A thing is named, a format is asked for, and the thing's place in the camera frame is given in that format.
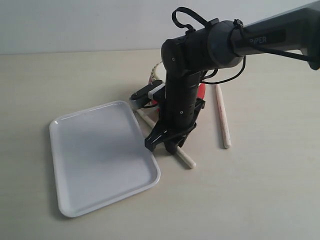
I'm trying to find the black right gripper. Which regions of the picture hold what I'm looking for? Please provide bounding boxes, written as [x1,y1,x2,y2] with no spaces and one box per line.
[144,71,205,154]

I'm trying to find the wooden drumstick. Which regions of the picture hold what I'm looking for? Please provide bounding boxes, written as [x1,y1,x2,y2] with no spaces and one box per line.
[135,109,197,169]
[215,84,232,149]

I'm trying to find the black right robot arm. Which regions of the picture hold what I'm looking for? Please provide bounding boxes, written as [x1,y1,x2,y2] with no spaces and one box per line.
[144,1,320,154]

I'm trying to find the red small drum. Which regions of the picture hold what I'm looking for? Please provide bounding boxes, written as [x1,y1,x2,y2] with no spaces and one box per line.
[149,62,206,119]

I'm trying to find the white rectangular plastic tray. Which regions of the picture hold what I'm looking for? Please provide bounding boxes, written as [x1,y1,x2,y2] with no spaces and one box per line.
[49,100,161,218]

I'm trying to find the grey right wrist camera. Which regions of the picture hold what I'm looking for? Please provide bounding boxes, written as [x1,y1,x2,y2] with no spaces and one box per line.
[129,80,165,110]

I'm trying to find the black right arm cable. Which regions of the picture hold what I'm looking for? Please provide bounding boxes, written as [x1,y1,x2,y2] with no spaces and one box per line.
[171,6,320,86]

